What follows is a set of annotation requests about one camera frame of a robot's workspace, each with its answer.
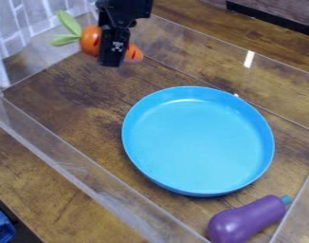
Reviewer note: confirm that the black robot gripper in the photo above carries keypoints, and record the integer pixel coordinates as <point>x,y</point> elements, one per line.
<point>119,15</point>

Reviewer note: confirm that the orange toy carrot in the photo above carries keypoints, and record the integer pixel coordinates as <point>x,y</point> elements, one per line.
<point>88,38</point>

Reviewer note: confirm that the white grid curtain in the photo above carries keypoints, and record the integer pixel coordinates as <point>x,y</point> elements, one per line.
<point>25,19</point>

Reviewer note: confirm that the blue plastic plate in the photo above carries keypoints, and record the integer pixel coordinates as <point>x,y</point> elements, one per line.
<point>198,140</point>

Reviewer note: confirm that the purple toy eggplant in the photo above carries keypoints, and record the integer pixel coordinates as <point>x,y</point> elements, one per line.
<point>234,226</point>

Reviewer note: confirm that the blue object at corner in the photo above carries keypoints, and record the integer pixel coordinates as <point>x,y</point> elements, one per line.
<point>7,229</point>

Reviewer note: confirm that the clear acrylic enclosure wall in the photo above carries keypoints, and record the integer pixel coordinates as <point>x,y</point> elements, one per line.
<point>67,180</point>

